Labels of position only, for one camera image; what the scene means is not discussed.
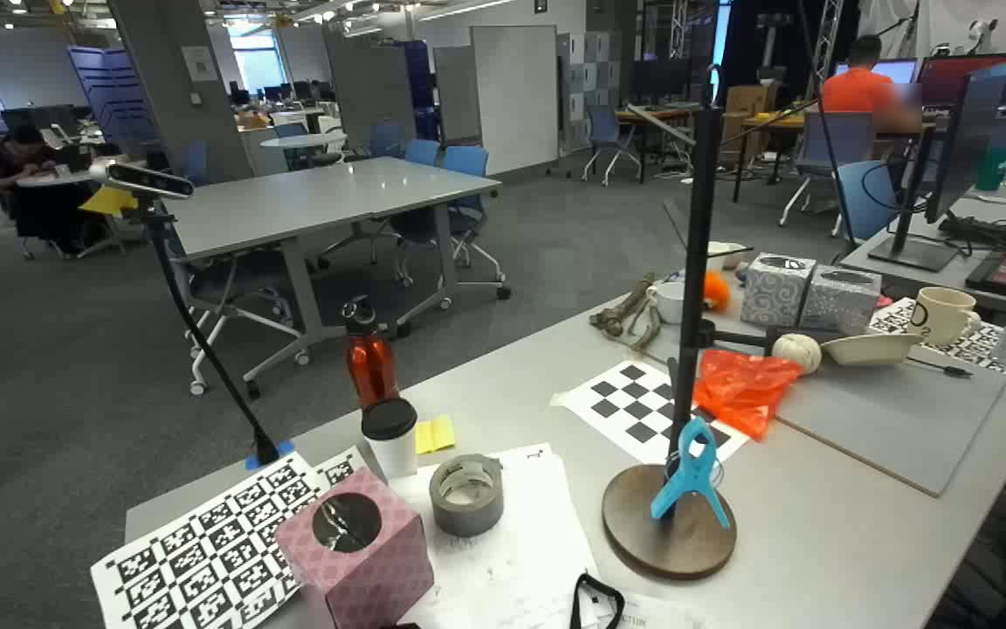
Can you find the orange plastic bag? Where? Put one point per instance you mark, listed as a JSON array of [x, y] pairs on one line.
[[748, 389]]

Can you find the black white checkerboard paper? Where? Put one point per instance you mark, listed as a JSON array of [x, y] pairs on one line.
[[627, 403]]

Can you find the white partition board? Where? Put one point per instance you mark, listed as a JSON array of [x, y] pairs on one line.
[[515, 99]]

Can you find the yellow sticky note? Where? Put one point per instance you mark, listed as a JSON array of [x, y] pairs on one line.
[[435, 433]]

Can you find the office chair with white legs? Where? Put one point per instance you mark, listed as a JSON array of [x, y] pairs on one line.
[[224, 308]]

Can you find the blue office chair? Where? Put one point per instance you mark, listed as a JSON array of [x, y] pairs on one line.
[[466, 162]]

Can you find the red water bottle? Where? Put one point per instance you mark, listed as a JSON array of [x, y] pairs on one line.
[[372, 371]]

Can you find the seated person in dark clothes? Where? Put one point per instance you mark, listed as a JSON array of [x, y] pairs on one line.
[[31, 177]]

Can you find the black hanger stand wooden base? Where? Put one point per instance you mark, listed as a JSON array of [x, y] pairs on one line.
[[695, 290]]

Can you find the cream ceramic mug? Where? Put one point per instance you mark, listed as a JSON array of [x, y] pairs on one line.
[[945, 317]]

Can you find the small orange ball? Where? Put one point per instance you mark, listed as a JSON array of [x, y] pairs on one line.
[[718, 290]]

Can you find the printed marker tag sheet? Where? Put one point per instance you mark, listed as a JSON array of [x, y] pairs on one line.
[[201, 559]]

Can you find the white ball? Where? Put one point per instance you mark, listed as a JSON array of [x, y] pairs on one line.
[[798, 349]]

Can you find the white patterned box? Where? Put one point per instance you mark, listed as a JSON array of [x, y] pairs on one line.
[[777, 290], [839, 301]]

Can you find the shallow beige bowl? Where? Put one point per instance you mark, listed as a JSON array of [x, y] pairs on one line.
[[869, 349]]

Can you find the blue plastic peg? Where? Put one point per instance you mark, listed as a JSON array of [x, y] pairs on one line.
[[695, 466]]

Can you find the grey office chair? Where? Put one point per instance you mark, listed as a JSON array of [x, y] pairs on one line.
[[829, 139]]

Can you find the grey rectangular mat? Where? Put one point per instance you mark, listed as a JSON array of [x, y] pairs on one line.
[[900, 421]]

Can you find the marker tag sheet under mug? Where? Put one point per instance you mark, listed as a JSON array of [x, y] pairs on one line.
[[992, 342]]

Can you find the black camera on thin stand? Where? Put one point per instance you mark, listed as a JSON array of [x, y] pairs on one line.
[[147, 179]]

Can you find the large grey office table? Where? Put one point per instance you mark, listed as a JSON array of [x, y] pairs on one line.
[[314, 197]]

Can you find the white cup with black lid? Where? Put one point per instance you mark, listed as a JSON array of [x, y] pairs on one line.
[[392, 442]]

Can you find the person in orange shirt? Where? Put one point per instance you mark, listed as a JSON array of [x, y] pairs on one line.
[[856, 93]]

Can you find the black computer monitor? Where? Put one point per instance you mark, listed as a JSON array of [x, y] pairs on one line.
[[967, 125]]

